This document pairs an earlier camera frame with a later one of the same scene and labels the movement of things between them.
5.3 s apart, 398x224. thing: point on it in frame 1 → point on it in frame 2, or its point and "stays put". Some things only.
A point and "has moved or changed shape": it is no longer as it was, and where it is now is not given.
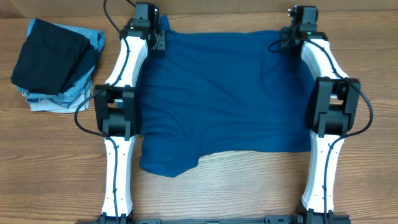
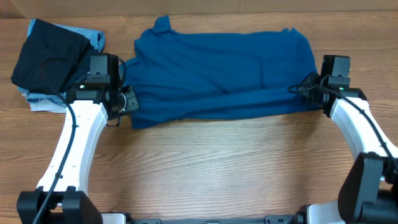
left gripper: x=161 y=40 → x=130 y=92
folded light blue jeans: x=76 y=97 stays put
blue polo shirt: x=214 y=91 has moved or changed shape
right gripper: x=286 y=38 → x=311 y=86
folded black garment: x=51 y=58 stays put
